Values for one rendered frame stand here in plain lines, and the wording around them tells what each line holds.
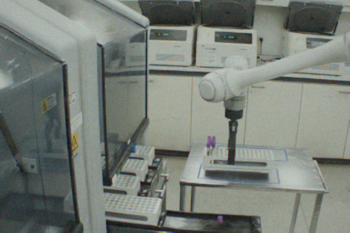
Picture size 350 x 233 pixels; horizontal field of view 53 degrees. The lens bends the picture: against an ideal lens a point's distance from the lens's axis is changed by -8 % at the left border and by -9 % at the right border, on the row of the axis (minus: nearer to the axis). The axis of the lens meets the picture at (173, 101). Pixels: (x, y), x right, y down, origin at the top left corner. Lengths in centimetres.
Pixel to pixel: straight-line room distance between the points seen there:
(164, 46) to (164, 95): 46
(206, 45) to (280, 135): 110
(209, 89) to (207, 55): 214
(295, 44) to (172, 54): 112
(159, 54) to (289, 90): 125
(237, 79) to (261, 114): 225
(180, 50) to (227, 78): 214
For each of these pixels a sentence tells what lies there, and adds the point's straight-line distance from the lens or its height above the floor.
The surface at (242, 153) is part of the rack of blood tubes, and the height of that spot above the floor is 91.
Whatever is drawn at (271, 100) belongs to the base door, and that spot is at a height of 64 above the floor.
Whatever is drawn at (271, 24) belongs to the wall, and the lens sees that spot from 403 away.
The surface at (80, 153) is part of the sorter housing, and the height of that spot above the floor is 115.
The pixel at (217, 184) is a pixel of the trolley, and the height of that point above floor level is 82.
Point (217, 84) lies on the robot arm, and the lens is 128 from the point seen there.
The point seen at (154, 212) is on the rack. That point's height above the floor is 86.
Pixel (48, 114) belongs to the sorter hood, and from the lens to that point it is 76.
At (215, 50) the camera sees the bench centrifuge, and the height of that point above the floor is 106.
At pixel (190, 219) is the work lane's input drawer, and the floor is 80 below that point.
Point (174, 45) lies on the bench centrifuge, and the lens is 342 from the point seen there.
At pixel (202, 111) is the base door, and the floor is 49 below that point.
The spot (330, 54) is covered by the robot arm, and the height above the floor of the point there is 137.
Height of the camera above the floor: 154
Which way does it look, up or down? 16 degrees down
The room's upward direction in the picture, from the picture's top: 1 degrees clockwise
